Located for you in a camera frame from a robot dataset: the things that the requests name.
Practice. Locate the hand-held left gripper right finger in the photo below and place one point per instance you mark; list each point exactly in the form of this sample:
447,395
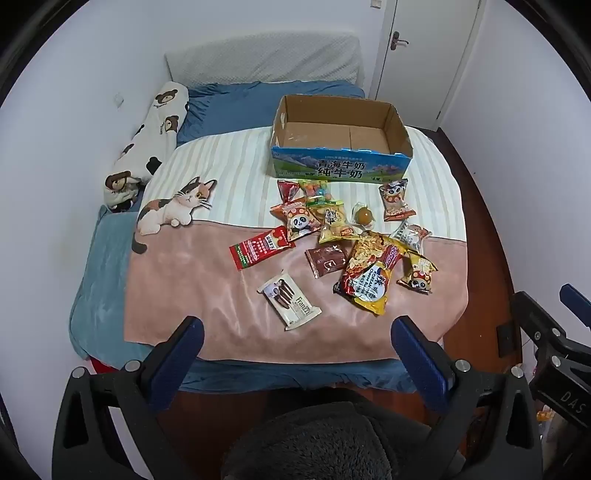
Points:
418,360

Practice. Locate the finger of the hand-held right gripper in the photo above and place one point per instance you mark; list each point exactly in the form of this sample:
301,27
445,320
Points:
538,321
577,302

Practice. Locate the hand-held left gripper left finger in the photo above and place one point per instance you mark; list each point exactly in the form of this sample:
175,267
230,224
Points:
178,364

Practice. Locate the small yellow panda packet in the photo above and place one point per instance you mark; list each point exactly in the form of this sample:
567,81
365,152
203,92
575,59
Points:
419,272

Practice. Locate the large yellow black noodle packet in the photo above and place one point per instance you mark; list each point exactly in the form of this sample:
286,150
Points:
367,281

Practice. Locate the yellow rice crust packet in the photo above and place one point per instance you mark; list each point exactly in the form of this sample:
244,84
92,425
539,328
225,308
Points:
392,256

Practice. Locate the white oat cookie packet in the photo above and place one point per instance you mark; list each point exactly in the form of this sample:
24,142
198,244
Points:
411,235

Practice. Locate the white chocolate wafer packet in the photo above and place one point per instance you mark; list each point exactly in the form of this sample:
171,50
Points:
288,300

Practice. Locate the brown chocolate packet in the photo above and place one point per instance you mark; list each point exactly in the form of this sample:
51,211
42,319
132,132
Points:
328,261

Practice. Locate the long red green snack packet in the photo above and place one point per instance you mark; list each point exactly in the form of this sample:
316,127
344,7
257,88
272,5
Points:
258,249

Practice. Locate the braised egg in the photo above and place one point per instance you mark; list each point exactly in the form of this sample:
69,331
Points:
362,215

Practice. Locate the orange and white panda packet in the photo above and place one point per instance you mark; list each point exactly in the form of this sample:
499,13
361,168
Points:
396,203

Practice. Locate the yellow cracker packet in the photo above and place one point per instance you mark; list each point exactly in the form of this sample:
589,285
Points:
333,222

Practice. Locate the large orange panda snack packet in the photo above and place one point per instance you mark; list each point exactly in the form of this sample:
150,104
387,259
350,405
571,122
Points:
298,221

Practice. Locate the colourful candy ball packet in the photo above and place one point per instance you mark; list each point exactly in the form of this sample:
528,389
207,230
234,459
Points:
316,190

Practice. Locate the dark red shiny snack packet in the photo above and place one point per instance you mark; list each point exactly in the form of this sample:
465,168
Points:
287,189

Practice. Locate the blue printed cardboard box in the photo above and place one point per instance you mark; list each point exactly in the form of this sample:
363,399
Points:
323,168

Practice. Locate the black flat object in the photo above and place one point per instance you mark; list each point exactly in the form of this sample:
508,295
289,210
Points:
505,339

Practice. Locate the small orange object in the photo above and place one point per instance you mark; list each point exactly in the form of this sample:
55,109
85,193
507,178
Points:
545,414

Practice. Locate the red cloth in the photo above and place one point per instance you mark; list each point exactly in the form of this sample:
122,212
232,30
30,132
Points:
104,367

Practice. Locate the cat print striped blanket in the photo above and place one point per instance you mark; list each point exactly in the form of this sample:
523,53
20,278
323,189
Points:
207,277

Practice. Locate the light blue blanket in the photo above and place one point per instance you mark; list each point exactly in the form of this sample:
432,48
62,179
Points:
101,277

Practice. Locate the person's grey fluffy clothing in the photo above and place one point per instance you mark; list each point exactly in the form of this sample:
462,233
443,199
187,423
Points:
323,443

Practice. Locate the white bear print pillow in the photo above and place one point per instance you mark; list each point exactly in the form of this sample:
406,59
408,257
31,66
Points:
147,138

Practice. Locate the blue bedsheet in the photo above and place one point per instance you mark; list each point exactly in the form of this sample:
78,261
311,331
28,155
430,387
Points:
240,101

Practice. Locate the white door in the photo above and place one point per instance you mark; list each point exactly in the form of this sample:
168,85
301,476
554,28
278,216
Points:
425,69

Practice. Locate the white quilted headboard cushion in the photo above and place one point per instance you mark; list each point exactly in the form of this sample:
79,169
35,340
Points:
263,60

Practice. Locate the white wall socket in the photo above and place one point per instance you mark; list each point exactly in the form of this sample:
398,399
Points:
119,100

